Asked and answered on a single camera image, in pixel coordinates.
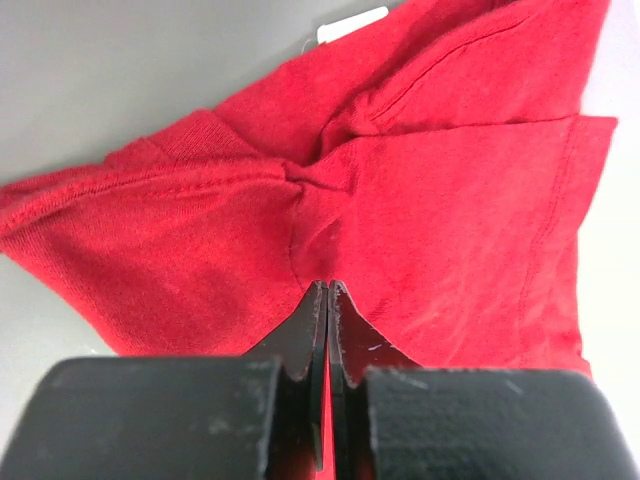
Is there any dark red t shirt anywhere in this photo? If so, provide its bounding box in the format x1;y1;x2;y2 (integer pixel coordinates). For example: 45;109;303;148
1;1;616;380

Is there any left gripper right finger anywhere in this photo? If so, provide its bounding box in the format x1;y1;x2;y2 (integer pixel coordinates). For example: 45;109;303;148
327;281;639;479

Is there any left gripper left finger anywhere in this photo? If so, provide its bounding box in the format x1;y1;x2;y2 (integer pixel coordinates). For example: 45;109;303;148
1;282;328;479

